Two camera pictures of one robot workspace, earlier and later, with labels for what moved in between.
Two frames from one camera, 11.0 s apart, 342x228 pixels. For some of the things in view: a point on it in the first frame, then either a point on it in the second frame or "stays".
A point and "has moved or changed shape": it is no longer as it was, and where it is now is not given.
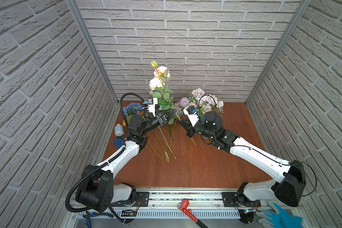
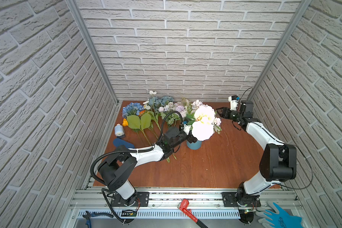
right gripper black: x=190 y=129 to x=225 y=111
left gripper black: x=163 y=115 to x=191 y=137
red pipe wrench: x=183 y=205 stays
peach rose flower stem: x=162 y=93 has moved or changed shape
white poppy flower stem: x=167 y=157 to x=153 y=92
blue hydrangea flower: x=136 y=107 stays
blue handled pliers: x=88 y=215 stays
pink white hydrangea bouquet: x=204 y=103 has moved or changed shape
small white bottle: x=119 y=130 stays
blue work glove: x=281 y=220 stays
